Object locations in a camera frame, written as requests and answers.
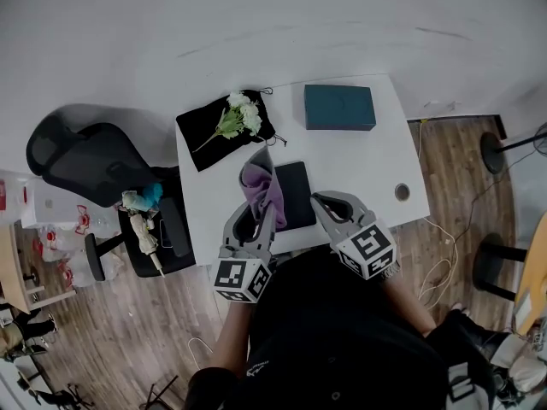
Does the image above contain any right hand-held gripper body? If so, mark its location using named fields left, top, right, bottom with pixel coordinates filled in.
left=332, top=218, right=398, bottom=281

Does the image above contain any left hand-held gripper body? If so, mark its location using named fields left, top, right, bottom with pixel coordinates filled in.
left=213, top=245, right=277, bottom=305

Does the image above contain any purple cloth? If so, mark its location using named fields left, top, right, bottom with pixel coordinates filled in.
left=238, top=145, right=288, bottom=232

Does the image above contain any person's left forearm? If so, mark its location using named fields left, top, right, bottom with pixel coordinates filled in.
left=209, top=298, right=254, bottom=372

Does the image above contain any person's right forearm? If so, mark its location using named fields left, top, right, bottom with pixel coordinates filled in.
left=378, top=271, right=438, bottom=337

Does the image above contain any beige folded umbrella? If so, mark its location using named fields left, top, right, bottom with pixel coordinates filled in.
left=130, top=214, right=166, bottom=278

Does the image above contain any teal rectangular box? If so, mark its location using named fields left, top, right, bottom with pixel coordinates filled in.
left=303, top=84, right=378, bottom=132

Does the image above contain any pale green wrapped bunch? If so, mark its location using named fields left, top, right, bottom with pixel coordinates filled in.
left=121, top=190, right=144, bottom=214

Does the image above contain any white artificial flower bouquet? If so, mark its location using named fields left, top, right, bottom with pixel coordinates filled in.
left=191, top=91, right=263, bottom=155

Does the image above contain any black round stool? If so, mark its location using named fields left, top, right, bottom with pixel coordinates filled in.
left=473, top=232, right=529, bottom=303

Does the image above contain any black folding chair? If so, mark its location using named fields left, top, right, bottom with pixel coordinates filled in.
left=144, top=373, right=181, bottom=410

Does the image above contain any black mesh office chair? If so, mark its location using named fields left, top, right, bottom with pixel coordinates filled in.
left=26, top=121, right=198, bottom=283

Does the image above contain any cluster of clear water jugs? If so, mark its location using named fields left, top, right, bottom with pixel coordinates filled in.
left=0, top=177, right=126, bottom=289

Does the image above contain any round yellow wooden table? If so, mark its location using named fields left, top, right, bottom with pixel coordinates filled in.
left=512, top=211, right=547, bottom=337

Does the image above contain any light wooden side table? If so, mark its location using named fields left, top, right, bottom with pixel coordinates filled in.
left=0, top=222, right=79, bottom=316

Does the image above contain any white cable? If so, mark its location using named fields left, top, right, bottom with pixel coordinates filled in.
left=187, top=337, right=214, bottom=372
left=415, top=217, right=460, bottom=312

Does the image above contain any black drawstring cloth pouch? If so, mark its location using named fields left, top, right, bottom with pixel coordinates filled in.
left=175, top=87, right=289, bottom=173

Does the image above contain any black cable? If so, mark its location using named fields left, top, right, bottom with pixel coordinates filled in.
left=451, top=146, right=540, bottom=243

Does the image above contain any black pedestal fan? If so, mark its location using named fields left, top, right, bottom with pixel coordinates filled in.
left=479, top=121, right=547, bottom=176

